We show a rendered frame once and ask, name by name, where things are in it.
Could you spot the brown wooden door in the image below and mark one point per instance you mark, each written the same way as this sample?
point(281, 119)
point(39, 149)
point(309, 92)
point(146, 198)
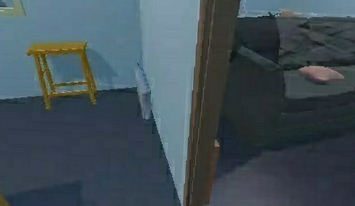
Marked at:
point(212, 92)

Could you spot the dark grey sofa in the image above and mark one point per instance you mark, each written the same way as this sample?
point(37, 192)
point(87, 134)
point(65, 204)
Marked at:
point(252, 94)

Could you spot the dark grey blanket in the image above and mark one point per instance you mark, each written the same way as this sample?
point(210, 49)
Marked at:
point(325, 40)

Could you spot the pink cushion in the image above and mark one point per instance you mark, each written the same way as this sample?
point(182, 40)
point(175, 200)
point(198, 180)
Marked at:
point(320, 74)

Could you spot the yellow wooden stool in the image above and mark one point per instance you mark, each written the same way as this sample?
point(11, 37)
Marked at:
point(57, 48)

